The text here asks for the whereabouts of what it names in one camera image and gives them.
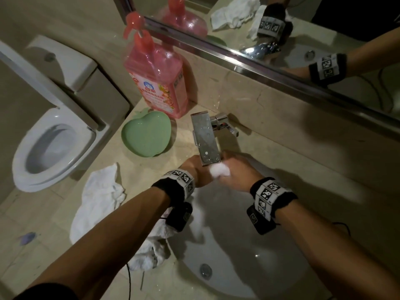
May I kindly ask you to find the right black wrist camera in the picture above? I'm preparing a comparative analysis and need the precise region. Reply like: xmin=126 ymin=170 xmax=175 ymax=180
xmin=246 ymin=205 xmax=278 ymax=236

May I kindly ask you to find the person's right hand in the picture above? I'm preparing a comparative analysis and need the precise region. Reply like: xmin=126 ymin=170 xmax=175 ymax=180
xmin=218 ymin=151 xmax=266 ymax=193

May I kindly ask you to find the metal-framed wall mirror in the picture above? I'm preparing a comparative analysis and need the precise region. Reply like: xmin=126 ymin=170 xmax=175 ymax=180
xmin=112 ymin=0 xmax=400 ymax=135

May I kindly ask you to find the white sink basin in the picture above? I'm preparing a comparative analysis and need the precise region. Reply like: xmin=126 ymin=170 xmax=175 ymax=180
xmin=174 ymin=162 xmax=332 ymax=299

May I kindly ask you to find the black marker wristband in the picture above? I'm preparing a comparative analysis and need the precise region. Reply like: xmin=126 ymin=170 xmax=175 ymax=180
xmin=151 ymin=168 xmax=196 ymax=207
xmin=250 ymin=177 xmax=298 ymax=221

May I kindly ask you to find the chrome sink faucet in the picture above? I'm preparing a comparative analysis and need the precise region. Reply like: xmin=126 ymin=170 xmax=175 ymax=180
xmin=191 ymin=111 xmax=240 ymax=167

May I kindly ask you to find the person's left forearm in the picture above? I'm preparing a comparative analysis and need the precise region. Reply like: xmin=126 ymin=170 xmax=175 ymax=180
xmin=14 ymin=186 xmax=172 ymax=300

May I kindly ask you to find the green apple-shaped dish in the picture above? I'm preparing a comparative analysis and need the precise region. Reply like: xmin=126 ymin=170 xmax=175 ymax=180
xmin=121 ymin=110 xmax=173 ymax=158

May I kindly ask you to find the black sleeve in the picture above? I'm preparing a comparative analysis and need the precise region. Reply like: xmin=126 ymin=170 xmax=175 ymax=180
xmin=14 ymin=282 xmax=79 ymax=300

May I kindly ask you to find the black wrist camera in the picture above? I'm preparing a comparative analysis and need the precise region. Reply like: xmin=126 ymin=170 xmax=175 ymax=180
xmin=165 ymin=202 xmax=194 ymax=232
xmin=246 ymin=205 xmax=278 ymax=236

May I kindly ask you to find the white toilet bowl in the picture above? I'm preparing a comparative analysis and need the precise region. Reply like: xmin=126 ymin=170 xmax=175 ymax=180
xmin=12 ymin=106 xmax=114 ymax=193

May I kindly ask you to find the person's left hand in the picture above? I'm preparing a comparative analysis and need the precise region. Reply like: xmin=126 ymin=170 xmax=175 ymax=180
xmin=180 ymin=154 xmax=216 ymax=188

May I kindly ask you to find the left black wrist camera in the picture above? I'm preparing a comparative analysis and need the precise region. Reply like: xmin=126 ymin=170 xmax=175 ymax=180
xmin=165 ymin=202 xmax=194 ymax=232

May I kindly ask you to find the pink pump soap bottle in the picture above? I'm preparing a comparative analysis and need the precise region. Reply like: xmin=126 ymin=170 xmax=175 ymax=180
xmin=122 ymin=11 xmax=184 ymax=119

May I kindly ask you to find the right black marker wristband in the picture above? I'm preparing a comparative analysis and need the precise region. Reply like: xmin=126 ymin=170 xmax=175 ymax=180
xmin=250 ymin=177 xmax=298 ymax=221

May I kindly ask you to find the left black marker wristband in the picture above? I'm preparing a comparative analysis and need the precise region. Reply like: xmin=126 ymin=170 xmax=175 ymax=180
xmin=151 ymin=168 xmax=196 ymax=207

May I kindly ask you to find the person's right forearm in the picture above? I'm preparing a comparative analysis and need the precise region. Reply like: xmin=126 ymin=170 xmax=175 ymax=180
xmin=275 ymin=200 xmax=400 ymax=300

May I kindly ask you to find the small purple scrap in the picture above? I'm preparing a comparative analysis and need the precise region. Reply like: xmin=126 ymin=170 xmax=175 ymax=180
xmin=19 ymin=231 xmax=38 ymax=246

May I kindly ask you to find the white toilet tank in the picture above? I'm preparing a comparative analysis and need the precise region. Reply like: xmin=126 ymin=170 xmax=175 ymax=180
xmin=23 ymin=35 xmax=131 ymax=123

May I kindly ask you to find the white crumpled towel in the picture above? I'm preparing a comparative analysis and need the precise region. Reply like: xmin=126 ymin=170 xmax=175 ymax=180
xmin=69 ymin=162 xmax=173 ymax=272

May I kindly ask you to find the white soap foam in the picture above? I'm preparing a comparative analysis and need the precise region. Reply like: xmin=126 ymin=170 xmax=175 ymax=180
xmin=210 ymin=164 xmax=231 ymax=179

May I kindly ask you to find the white toilet lid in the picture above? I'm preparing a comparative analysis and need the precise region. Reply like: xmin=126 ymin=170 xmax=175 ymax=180
xmin=0 ymin=40 xmax=107 ymax=132

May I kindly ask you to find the metal sink drain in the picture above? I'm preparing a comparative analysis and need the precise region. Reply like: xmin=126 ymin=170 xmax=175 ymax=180
xmin=199 ymin=263 xmax=213 ymax=281

